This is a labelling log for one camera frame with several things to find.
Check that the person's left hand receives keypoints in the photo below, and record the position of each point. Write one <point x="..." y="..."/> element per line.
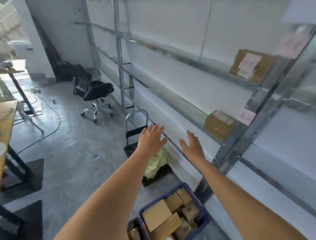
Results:
<point x="149" y="142"/>

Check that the person's right hand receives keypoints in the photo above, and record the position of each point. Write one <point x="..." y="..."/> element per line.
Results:
<point x="195" y="152"/>

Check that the person's left thumb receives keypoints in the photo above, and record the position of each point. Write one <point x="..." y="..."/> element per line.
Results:
<point x="164" y="142"/>

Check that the person's left little finger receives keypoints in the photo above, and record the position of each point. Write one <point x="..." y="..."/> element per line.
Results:
<point x="144" y="133"/>

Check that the person's right thumb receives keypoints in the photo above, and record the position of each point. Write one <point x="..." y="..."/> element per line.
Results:
<point x="183" y="145"/>

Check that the person's left middle finger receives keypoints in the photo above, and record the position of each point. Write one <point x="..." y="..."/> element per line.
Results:
<point x="156" y="130"/>

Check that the person's left forearm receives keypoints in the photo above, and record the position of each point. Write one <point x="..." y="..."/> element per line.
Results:
<point x="106" y="197"/>

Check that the person's right forearm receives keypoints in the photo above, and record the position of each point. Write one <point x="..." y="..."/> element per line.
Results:
<point x="234" y="195"/>

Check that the yellow-green plastic bag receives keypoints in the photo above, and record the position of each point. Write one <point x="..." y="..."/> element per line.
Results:
<point x="158" y="163"/>

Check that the black folding hand trolley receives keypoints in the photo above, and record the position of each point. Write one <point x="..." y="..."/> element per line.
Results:
<point x="158" y="176"/>

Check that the small cardboard box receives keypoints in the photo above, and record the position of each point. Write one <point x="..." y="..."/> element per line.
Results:
<point x="217" y="128"/>

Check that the metal shelving rack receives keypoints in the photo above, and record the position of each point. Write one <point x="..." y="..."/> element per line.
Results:
<point x="234" y="148"/>

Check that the black office chair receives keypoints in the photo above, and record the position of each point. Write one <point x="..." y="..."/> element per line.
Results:
<point x="97" y="90"/>

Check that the small pink paper label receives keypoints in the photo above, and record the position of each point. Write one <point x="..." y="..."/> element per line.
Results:
<point x="246" y="116"/>

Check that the blue plastic basket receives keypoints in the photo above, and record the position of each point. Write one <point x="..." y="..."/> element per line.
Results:
<point x="205" y="213"/>

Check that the pile of cardboard boxes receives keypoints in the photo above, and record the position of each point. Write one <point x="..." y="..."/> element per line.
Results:
<point x="155" y="215"/>

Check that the black plastic crate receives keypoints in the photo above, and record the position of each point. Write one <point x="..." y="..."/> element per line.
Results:
<point x="134" y="225"/>

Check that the cardboard box with pink labels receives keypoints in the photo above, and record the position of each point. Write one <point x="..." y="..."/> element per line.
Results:
<point x="237" y="61"/>

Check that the dark leaning board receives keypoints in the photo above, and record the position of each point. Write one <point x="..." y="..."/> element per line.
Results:
<point x="59" y="69"/>

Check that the black floor mat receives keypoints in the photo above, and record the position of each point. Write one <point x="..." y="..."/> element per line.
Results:
<point x="32" y="217"/>
<point x="34" y="168"/>

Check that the white desk with dark leg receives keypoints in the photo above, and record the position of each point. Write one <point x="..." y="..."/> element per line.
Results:
<point x="22" y="91"/>

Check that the large pink paper note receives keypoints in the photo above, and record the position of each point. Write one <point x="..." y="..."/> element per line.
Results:
<point x="292" y="45"/>

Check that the white appliance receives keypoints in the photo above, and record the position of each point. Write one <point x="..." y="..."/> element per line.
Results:
<point x="19" y="47"/>

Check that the wooden table with black frame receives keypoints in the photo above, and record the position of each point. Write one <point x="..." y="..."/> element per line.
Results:
<point x="6" y="118"/>

